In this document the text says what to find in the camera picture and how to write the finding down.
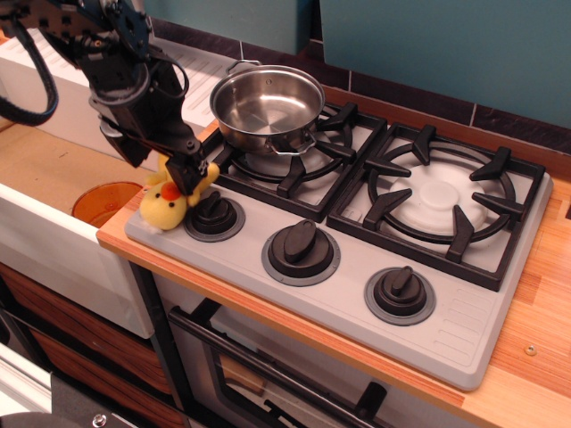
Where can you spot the black right stove knob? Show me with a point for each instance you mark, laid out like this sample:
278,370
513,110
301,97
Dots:
400,296

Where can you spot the wooden drawer fronts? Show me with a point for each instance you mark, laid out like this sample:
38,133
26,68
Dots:
94,354

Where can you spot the grey toy stove top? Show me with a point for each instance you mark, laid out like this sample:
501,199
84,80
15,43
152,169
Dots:
454,344

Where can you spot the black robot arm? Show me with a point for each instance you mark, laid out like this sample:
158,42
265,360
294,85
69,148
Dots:
77,31

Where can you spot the black left burner grate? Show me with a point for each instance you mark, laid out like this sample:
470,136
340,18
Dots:
305,185

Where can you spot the stainless steel pan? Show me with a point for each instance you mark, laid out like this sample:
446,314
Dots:
268,109

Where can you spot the black left stove knob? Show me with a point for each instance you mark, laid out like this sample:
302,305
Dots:
214,219

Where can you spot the black stove knob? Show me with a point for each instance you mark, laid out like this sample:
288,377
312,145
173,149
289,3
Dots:
400,296
301,255
214,219

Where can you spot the orange sink drain disc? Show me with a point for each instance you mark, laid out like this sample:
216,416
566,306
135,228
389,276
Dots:
99,204

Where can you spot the black middle stove knob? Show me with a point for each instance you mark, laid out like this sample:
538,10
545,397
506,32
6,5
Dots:
301,255

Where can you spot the yellow stuffed duck toy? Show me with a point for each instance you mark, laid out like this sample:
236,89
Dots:
163,206

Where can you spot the black burner grate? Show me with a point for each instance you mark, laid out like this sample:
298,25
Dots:
458,208
305,185

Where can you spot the black right burner grate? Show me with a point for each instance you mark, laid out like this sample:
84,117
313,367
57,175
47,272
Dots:
458,208

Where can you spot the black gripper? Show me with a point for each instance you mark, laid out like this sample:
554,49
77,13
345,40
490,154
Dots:
140,106

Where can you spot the white toy sink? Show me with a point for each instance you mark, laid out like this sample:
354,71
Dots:
44,170

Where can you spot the oven door with handle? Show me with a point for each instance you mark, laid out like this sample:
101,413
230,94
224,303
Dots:
257,377

